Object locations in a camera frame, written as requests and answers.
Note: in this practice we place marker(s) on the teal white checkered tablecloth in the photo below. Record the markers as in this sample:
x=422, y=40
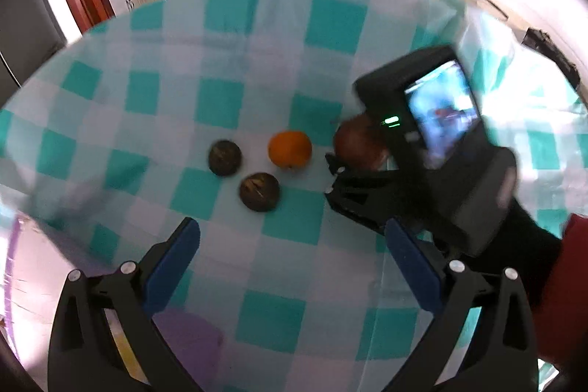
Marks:
x=224, y=111

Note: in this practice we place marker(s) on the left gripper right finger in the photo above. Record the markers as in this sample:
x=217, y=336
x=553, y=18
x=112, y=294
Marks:
x=502, y=355

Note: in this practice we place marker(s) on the orange tangerine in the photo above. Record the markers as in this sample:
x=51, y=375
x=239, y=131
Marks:
x=290, y=149

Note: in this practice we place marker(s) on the red apple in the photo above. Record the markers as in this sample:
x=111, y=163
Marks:
x=359, y=144

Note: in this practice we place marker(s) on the grey refrigerator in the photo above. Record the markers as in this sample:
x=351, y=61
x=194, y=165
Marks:
x=29, y=37

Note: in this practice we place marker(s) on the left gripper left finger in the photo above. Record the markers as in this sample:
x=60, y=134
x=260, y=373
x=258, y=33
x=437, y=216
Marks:
x=82, y=352

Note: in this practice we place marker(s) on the dark passion fruit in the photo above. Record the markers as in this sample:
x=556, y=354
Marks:
x=260, y=192
x=224, y=158

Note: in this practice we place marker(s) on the purple storage box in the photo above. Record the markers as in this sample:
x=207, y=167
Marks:
x=34, y=267

